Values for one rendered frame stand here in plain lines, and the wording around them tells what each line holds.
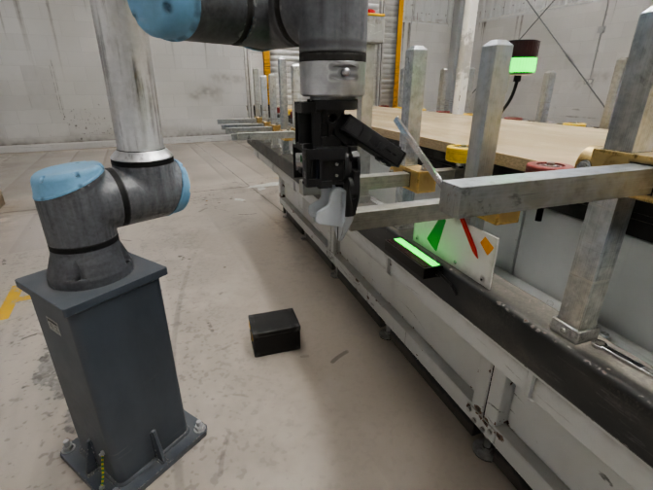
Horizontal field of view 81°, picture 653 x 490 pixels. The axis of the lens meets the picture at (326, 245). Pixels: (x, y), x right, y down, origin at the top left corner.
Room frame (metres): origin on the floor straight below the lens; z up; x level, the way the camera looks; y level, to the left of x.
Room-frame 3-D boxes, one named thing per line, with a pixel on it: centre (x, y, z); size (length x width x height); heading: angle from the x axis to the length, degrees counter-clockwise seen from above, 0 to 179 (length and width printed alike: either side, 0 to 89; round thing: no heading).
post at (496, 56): (0.72, -0.28, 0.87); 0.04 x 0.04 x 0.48; 20
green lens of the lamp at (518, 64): (0.73, -0.33, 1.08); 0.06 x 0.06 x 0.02
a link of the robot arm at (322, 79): (0.57, -0.01, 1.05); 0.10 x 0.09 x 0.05; 20
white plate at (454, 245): (0.74, -0.25, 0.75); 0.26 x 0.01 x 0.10; 20
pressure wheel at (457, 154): (0.96, -0.34, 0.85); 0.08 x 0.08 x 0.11
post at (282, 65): (2.13, 0.22, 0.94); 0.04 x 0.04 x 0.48; 20
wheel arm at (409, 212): (0.66, -0.24, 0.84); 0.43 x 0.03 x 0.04; 110
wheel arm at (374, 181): (0.89, -0.15, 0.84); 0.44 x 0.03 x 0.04; 110
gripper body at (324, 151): (0.57, 0.00, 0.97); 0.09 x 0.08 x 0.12; 110
